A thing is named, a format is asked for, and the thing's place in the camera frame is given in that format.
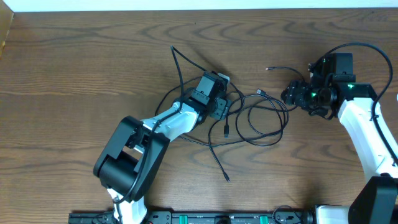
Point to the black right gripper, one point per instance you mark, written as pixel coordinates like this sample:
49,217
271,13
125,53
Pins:
295,91

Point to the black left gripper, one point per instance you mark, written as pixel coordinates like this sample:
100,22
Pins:
226,106

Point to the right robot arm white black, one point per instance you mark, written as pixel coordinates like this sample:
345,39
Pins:
333,92

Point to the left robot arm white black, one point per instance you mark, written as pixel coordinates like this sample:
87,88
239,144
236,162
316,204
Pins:
131,158

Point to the black base rail green clamps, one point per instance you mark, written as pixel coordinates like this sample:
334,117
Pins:
282,214

